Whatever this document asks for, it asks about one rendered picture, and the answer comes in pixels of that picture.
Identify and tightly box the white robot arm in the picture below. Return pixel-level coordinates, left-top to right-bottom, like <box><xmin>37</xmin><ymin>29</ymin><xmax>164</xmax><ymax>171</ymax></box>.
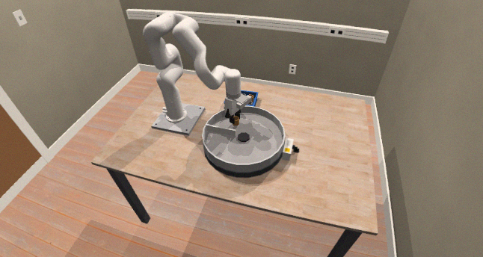
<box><xmin>143</xmin><ymin>12</ymin><xmax>252</xmax><ymax>123</ymax></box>

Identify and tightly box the blue crate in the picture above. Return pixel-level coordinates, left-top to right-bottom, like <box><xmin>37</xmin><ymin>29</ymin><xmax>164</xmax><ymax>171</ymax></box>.
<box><xmin>241</xmin><ymin>90</ymin><xmax>258</xmax><ymax>107</ymax></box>

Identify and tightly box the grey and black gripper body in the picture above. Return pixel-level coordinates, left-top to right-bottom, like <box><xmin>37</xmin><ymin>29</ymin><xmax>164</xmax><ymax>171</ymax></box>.
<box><xmin>224</xmin><ymin>97</ymin><xmax>240</xmax><ymax>116</ymax></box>

